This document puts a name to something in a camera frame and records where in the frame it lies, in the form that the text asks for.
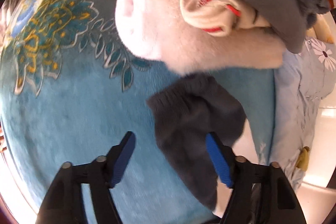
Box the black and cream fleece jacket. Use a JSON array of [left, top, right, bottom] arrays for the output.
[[147, 73, 246, 213]]

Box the mustard yellow garment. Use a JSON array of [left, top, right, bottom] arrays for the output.
[[295, 147, 310, 172]]

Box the teal floral bed blanket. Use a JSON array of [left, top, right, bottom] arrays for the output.
[[1, 0, 274, 223]]

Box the light blue floral duvet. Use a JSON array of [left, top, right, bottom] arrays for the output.
[[255, 37, 335, 190]]

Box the yellow floral pillow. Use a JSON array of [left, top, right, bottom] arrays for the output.
[[306, 14, 335, 44]]

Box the pink folded fleece garment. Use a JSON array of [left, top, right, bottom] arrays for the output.
[[115, 0, 285, 75]]

